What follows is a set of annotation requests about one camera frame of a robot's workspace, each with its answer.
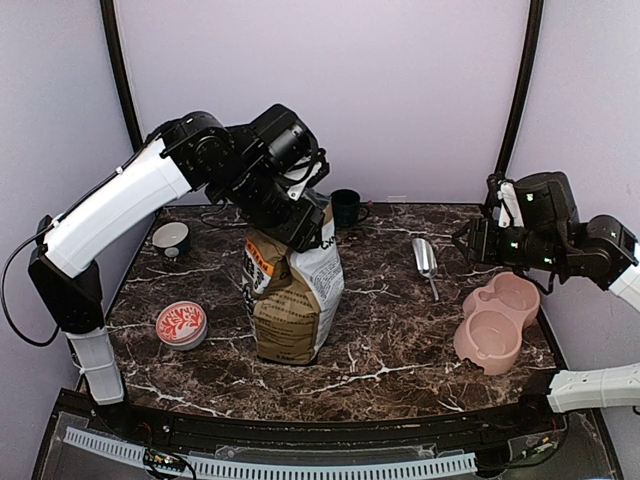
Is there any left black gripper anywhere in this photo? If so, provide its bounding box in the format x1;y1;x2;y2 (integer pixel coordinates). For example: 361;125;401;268
216;155;326;252

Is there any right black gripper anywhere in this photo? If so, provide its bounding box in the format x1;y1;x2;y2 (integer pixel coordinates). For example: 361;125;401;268
453;215;569;272

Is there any pet food bag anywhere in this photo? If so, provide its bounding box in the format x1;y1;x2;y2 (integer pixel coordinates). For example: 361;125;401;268
242;189;344;366

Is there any pink double pet bowl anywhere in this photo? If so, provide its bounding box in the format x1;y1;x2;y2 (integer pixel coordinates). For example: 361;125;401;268
453;272;540;376

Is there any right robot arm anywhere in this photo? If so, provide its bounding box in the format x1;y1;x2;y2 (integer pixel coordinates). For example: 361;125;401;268
452;171;639;434

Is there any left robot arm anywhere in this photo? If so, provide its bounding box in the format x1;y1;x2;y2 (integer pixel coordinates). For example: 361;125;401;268
28;104;329;436

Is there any metal scoop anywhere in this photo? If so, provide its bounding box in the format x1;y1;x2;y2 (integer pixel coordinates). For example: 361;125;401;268
412;238;440;302

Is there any black mug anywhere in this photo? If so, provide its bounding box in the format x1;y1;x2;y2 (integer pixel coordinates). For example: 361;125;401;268
330;189;370;229

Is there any white and dark ceramic bowl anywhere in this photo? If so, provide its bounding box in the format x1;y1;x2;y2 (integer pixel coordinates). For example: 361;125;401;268
151;222;191;259

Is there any red patterned round tin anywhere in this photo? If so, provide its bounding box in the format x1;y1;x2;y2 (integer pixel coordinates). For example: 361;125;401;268
155;301;208;351

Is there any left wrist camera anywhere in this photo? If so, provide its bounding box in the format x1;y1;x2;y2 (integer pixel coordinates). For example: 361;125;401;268
284;147;330;201

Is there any right black frame post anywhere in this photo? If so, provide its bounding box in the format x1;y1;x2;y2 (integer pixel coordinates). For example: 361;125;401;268
494;0;544;175

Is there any black frame post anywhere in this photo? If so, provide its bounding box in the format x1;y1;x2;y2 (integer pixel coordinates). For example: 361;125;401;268
494;0;544;175
99;0;143;150

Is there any left black frame post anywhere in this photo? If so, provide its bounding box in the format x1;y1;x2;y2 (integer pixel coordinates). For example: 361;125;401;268
99;0;143;150

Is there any white slotted cable duct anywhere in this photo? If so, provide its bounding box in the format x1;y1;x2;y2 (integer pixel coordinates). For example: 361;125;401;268
63;427;477;479

